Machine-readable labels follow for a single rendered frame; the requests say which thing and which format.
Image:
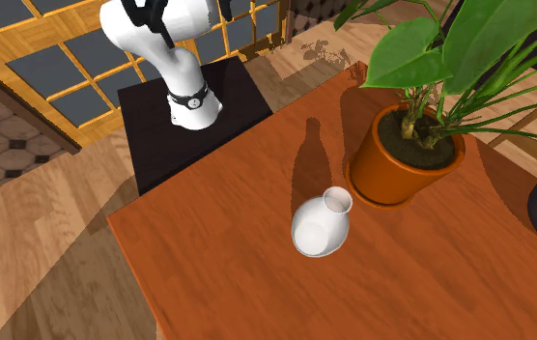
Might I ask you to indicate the wooden lattice window door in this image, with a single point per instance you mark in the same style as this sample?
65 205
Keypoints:
38 70

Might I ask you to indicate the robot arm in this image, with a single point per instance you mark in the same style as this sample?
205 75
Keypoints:
179 61

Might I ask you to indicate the white vase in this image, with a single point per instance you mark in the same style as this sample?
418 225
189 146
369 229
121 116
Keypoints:
318 228

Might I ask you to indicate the dark robot stand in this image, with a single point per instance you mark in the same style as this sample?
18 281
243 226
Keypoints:
165 141

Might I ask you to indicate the potted green plant orange pot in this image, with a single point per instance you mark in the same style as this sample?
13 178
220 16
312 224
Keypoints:
386 169

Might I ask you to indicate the wooden table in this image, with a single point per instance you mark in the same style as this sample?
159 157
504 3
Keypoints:
231 263

